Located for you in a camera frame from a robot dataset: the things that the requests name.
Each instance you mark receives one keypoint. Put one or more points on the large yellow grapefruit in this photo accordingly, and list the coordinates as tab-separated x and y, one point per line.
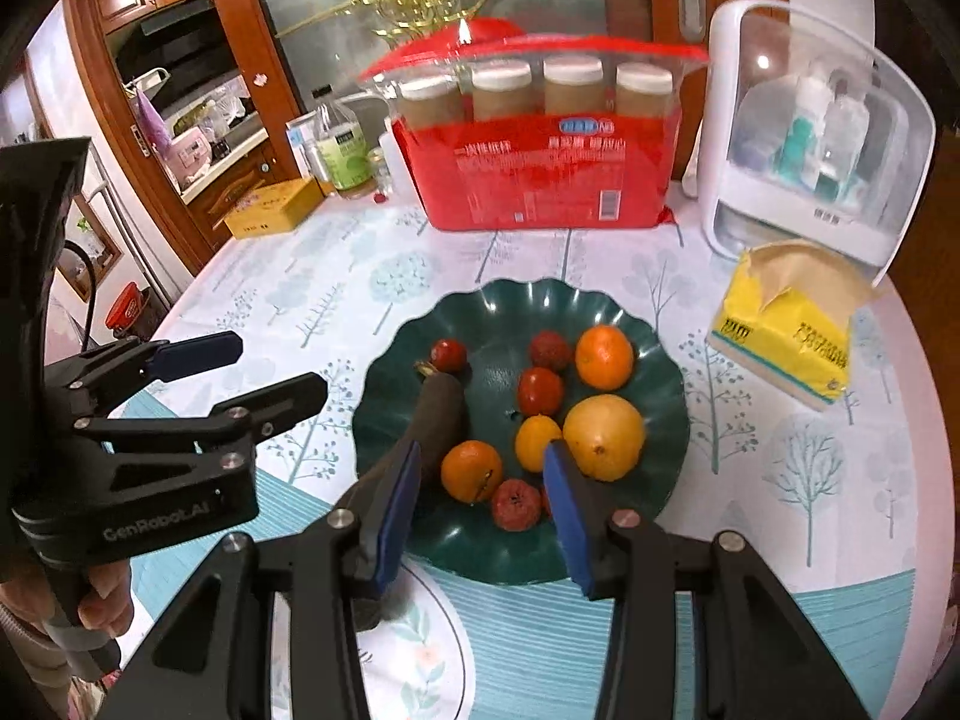
604	439

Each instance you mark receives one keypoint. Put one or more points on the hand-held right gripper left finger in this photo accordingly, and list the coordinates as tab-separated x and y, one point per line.
397	517

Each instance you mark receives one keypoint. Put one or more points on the small white plastic bottle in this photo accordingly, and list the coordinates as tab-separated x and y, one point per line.
391	165

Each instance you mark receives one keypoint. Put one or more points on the dark overripe banana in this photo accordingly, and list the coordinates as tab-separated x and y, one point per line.
442	420

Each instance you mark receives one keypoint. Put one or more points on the purple hanging cloth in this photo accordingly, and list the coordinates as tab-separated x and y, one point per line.
151	124

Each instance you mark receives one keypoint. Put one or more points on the yellow tissue box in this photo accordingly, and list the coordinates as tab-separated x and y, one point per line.
780	337

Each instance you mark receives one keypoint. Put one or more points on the small yellow orange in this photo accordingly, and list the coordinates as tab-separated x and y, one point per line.
538	442

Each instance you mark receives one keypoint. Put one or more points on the dark green scalloped plate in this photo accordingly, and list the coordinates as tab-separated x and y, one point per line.
487	315

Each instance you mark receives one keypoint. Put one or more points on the white box with clear cover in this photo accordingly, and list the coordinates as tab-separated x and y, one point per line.
720	165

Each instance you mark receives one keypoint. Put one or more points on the white floral plate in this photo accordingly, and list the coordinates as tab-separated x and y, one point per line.
420	660

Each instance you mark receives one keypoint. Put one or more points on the wall niche with plant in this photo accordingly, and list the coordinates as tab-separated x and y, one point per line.
101	255

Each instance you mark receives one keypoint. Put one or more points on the red basket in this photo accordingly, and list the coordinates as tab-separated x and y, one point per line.
127	307

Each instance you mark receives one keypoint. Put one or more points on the orange mandarin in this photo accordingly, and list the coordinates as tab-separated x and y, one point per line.
471	471
604	357

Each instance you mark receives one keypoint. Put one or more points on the white and teal bottle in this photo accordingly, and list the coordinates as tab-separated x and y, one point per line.
802	135

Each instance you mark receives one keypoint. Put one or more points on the red lychee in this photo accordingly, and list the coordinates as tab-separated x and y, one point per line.
515	504
551	350

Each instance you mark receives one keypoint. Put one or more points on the person's left hand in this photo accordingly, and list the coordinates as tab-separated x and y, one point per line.
109	600

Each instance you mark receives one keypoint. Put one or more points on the black range hood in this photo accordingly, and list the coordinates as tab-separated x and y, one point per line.
180	15

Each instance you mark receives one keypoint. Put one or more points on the white-lidded jar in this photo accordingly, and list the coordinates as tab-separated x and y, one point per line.
574	86
645	90
502	90
431	101

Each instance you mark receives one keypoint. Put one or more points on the clear plastic bottle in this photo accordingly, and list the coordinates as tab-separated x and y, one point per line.
847	142

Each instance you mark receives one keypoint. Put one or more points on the pink kitchen appliance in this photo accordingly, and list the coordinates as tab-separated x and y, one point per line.
189	156

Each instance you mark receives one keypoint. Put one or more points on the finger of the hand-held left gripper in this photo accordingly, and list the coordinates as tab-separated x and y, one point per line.
202	352
285	405

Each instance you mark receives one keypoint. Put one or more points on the white carton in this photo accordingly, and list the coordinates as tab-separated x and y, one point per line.
304	146

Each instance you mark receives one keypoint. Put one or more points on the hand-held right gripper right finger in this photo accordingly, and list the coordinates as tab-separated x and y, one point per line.
566	517

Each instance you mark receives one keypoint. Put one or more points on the flat yellow box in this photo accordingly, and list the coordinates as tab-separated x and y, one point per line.
274	208

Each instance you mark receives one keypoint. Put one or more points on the green label bottle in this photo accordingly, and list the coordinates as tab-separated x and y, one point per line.
345	157

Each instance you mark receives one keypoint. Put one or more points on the person's left forearm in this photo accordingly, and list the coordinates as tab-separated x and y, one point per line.
30	679

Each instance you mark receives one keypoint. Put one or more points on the red pack of jars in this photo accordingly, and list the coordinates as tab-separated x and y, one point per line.
525	172

